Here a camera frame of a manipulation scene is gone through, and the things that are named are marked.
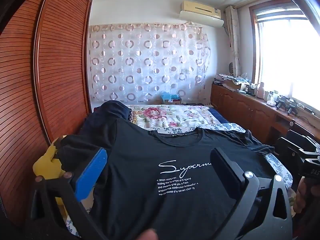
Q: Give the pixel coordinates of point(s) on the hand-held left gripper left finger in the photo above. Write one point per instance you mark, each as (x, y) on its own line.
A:
(91, 172)

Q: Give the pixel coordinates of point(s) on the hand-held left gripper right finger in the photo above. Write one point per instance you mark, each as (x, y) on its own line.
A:
(226, 172)

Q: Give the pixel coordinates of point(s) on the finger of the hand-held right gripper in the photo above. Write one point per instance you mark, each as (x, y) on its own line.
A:
(303, 136)
(290, 150)

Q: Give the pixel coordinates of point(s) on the black printed t-shirt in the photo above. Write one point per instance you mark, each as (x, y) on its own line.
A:
(140, 155)

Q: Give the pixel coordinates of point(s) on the person's right hand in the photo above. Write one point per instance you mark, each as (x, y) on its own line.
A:
(302, 195)

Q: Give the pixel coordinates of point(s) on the person's left hand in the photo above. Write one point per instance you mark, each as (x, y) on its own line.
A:
(148, 234)

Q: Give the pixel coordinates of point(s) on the spare hand-held gripper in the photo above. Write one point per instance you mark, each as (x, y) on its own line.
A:
(292, 107)
(281, 103)

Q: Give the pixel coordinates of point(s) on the yellow plush toy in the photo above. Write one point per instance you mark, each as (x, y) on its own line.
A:
(50, 162)

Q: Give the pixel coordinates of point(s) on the dark blue bed sheet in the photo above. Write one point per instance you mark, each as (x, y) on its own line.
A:
(215, 115)

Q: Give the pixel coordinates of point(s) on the long wooden cabinet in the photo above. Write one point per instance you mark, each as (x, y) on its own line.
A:
(245, 107)

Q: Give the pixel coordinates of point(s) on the navy blanket with medallion lining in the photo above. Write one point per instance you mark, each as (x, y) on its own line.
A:
(107, 112)

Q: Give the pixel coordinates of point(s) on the white thermos jug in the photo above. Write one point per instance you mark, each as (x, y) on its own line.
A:
(260, 91)

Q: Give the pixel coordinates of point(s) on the open cardboard box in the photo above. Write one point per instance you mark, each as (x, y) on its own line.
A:
(236, 85)

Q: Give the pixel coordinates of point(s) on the wooden framed window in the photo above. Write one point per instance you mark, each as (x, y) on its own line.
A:
(282, 55)

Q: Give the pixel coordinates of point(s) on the pink floral quilt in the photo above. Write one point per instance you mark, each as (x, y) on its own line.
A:
(162, 115)

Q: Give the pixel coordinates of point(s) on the small cardboard box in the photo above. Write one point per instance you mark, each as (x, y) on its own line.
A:
(173, 101)

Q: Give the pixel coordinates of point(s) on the pile of folded fabrics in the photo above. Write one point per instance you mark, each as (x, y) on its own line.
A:
(225, 77)

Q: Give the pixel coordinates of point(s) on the small grey desk fan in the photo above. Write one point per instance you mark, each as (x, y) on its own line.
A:
(232, 69)

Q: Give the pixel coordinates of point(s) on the wooden louvered wardrobe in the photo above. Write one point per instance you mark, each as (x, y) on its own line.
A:
(30, 80)

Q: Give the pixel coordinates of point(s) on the tied floral window curtain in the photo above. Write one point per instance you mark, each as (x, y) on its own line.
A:
(233, 40)

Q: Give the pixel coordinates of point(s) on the sheer circle patterned curtain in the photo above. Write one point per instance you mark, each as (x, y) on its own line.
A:
(150, 62)

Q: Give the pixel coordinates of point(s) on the beige wall air conditioner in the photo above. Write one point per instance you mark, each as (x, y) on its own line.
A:
(200, 12)

